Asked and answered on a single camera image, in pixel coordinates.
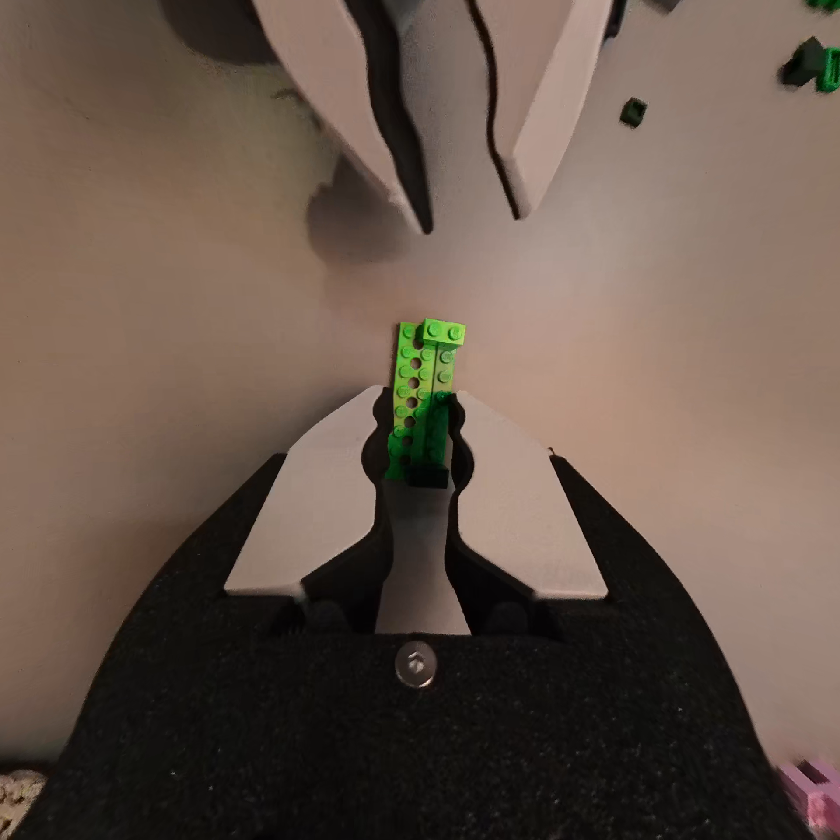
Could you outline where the narrow green lego plate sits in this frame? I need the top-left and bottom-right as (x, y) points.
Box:
(433, 343), (458, 470)

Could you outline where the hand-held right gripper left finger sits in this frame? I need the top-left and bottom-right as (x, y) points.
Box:
(223, 385), (395, 611)

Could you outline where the pink lego figure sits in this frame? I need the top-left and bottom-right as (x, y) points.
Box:
(777, 758), (840, 840)

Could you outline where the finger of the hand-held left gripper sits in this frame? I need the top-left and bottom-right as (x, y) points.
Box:
(252, 0), (435, 236)
(467, 0), (614, 221)

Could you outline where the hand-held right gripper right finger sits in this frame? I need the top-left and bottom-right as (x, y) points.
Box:
(445, 390), (609, 611)

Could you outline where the green holed lego plate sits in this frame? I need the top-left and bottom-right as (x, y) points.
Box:
(386, 322), (439, 484)

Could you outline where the pile of loose lego pieces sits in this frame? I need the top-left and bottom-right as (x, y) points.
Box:
(619, 0), (840, 130)

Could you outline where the person in cream knit sweater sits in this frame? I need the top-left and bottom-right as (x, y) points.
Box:
(0, 769), (48, 834)

